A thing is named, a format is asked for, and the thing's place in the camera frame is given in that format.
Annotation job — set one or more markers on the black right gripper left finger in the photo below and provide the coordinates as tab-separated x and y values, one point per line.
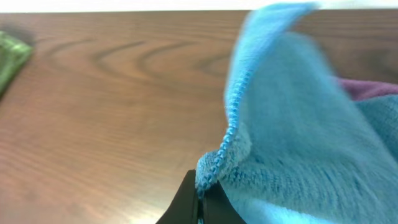
183	209

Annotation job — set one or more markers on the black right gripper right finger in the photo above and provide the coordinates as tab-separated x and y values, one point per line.
217	209

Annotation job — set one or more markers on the blue microfiber cloth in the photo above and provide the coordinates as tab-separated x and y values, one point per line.
297	148

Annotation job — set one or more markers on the crumpled purple cloth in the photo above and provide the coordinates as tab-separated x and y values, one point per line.
363	90

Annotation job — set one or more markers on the green folded cloth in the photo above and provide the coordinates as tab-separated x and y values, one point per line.
14	54

